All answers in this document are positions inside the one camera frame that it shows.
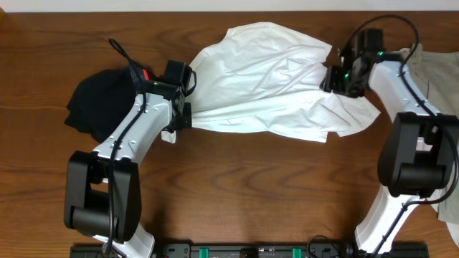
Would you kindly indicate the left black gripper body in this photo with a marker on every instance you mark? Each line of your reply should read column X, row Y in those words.
column 185, row 115

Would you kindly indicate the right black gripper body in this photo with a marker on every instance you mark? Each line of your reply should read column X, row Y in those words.
column 345, row 82

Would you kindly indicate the white t-shirt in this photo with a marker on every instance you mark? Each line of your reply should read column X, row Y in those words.
column 264, row 77

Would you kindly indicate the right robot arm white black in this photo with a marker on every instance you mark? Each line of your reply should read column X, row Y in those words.
column 418, row 164

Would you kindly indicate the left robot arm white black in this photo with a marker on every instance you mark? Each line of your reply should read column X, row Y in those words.
column 103, row 195

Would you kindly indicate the black folded garment red trim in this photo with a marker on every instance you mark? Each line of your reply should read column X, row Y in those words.
column 101, row 101

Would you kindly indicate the grey beige garment pile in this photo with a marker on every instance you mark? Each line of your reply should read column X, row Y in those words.
column 426, row 69

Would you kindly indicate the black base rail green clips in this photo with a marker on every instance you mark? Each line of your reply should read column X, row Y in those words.
column 316, row 249

